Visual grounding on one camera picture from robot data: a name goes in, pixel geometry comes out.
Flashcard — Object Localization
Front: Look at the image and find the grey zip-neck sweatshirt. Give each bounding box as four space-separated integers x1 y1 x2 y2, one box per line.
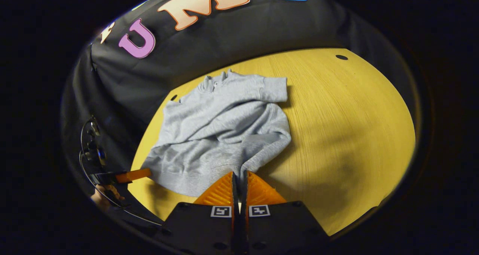
140 69 292 197

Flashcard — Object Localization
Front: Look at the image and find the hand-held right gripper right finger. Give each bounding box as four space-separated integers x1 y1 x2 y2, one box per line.
241 170 330 255

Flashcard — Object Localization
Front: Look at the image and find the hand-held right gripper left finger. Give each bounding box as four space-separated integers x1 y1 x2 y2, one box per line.
163 171 240 255

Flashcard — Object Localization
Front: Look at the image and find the black backdrop cloth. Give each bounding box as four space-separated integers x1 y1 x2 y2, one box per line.
60 0 419 225

